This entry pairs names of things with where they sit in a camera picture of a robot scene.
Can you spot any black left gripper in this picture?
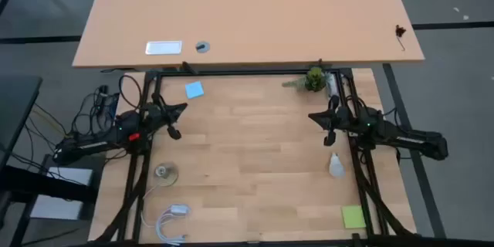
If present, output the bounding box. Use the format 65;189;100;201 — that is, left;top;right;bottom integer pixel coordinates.
148;92;189;127

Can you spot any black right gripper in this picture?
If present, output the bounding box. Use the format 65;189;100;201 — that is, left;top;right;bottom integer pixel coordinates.
308;94;353;132

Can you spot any white lightbulb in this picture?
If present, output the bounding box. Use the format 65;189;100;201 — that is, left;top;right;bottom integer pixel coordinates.
328;152;346;179

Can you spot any brass lamp socket base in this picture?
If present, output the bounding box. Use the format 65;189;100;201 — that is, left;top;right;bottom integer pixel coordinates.
153;161;180;188

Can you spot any white lamp power cord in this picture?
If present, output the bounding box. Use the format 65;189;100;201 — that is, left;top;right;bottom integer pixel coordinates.
140;183;192;246

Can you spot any blue sticky note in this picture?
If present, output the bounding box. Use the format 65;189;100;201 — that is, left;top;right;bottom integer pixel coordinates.
184;80;205;100

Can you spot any potted green succulent plant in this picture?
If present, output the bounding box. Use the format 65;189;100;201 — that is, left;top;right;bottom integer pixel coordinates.
281;65;333;93

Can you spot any black power strip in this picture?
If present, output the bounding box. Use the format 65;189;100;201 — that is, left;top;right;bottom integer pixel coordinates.
95;83;120;119

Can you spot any green sticky note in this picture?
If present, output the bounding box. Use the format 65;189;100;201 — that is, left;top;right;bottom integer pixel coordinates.
340;205;367;230

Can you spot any small dark red object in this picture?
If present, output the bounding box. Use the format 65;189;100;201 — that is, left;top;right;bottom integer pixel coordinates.
394;24;408;52

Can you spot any light wooden desk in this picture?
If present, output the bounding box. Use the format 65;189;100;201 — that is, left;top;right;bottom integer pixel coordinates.
71;0;426;69

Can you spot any white box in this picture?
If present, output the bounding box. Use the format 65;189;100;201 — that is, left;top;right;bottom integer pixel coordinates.
29;166;94;221

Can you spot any black side table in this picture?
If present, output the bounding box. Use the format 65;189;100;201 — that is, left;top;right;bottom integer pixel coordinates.
0;75;100;247

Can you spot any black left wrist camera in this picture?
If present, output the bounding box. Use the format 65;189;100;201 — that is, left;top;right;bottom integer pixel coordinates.
166;123;183;141

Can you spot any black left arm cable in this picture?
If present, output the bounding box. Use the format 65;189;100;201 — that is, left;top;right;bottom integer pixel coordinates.
117;73;144;110

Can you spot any silver desk cable plate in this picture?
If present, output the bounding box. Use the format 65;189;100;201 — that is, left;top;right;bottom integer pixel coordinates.
144;39;184;56

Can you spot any black aluminium frame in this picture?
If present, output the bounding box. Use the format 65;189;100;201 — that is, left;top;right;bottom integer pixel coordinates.
90;67;428;247

